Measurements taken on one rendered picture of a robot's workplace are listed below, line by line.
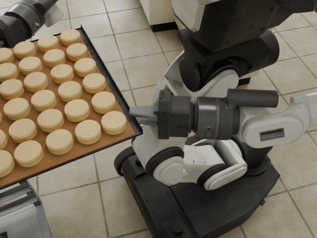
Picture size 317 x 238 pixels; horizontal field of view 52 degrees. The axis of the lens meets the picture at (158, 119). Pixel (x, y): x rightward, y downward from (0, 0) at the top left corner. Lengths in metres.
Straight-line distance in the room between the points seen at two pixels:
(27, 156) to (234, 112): 0.40
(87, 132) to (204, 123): 0.23
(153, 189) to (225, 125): 0.85
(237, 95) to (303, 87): 1.66
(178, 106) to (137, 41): 1.83
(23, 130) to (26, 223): 0.88
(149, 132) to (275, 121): 0.50
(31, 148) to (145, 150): 0.49
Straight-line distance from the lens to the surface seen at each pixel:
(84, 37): 0.90
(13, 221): 1.56
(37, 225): 1.51
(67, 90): 0.73
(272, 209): 1.70
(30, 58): 0.84
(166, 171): 1.05
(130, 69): 2.22
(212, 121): 0.64
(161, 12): 2.42
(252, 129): 0.64
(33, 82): 0.77
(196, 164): 1.24
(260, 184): 1.55
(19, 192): 1.40
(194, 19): 0.74
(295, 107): 0.67
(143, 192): 1.44
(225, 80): 0.87
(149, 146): 1.04
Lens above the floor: 1.48
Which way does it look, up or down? 51 degrees down
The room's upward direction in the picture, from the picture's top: straight up
